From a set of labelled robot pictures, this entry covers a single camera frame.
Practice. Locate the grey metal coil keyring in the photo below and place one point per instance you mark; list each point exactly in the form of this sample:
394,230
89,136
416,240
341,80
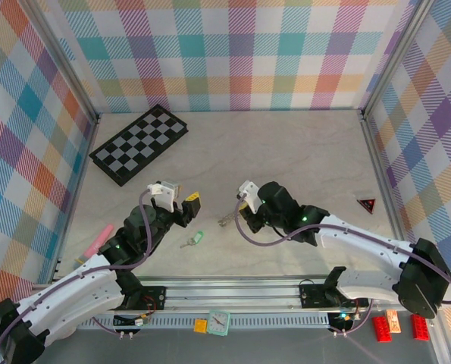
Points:
229,218

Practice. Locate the key with green tag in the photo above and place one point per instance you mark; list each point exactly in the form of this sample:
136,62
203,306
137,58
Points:
196,236

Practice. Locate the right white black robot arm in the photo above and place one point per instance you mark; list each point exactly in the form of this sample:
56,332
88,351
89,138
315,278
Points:
361,239

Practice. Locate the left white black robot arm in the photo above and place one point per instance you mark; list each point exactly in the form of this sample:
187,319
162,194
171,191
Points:
77,292

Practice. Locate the pink marker pen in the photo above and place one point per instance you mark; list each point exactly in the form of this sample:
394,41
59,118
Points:
100,239

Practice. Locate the black grey chessboard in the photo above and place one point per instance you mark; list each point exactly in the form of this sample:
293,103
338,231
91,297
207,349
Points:
141,140

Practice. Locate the red black triangle piece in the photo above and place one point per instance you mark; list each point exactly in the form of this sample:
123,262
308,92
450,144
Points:
368,204

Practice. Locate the teal alarm clock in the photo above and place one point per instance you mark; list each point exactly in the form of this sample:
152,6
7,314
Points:
218,322

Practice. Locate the yellow toy brick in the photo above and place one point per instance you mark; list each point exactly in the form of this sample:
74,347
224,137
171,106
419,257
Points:
200,326

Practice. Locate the red toy brick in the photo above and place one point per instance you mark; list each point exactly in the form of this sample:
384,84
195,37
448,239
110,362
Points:
382,329
420,329

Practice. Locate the orange wooden block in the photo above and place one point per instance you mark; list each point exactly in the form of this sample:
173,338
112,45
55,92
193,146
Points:
393,321

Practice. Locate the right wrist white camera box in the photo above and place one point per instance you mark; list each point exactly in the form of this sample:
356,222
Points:
249,193

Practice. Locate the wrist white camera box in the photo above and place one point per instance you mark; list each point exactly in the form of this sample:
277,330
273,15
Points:
249,193
166,195

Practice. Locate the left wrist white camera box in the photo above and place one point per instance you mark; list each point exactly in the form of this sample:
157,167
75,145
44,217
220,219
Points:
166,195

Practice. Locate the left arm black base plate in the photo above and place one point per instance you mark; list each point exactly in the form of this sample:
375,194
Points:
153,297

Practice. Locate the aluminium mounting rail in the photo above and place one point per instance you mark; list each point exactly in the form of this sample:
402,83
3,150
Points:
229,294

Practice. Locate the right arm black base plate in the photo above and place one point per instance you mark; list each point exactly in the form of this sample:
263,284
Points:
310,297

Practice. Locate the black power connector bracket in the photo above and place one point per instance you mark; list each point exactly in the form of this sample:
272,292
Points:
124,320
340,322

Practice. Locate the aluminium table side rail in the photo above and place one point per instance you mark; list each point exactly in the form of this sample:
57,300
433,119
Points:
376,161
85,159

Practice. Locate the aluminium upright frame post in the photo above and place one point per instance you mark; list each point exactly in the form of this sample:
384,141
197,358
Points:
66,64
391,57

